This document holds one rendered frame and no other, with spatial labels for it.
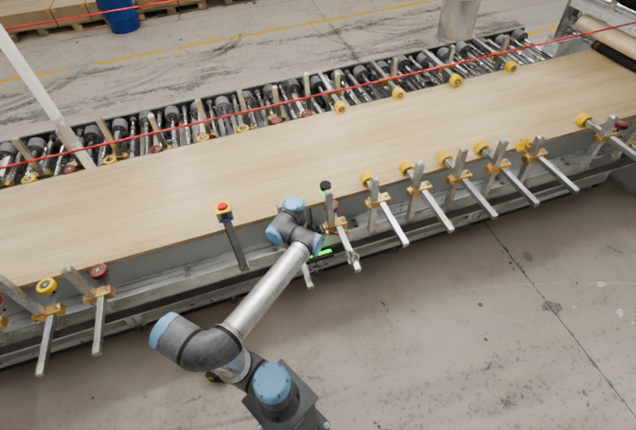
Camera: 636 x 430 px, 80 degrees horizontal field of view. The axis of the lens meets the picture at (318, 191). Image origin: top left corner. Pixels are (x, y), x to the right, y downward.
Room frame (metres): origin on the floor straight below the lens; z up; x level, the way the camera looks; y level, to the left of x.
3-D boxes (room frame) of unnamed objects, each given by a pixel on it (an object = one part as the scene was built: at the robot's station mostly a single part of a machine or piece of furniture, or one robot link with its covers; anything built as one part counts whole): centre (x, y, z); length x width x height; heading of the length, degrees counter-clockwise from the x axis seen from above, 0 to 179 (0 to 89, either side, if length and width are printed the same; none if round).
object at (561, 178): (1.46, -1.34, 0.95); 0.37 x 0.03 x 0.03; 14
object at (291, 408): (0.50, 0.26, 0.65); 0.19 x 0.19 x 0.10
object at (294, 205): (1.06, 0.11, 1.26); 0.10 x 0.09 x 0.12; 148
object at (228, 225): (1.15, 0.45, 0.93); 0.05 x 0.05 x 0.45; 14
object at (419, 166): (1.40, -0.54, 0.92); 0.04 x 0.04 x 0.48; 14
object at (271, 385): (0.50, 0.27, 0.79); 0.17 x 0.15 x 0.18; 58
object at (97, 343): (0.89, 1.10, 0.84); 0.44 x 0.03 x 0.04; 14
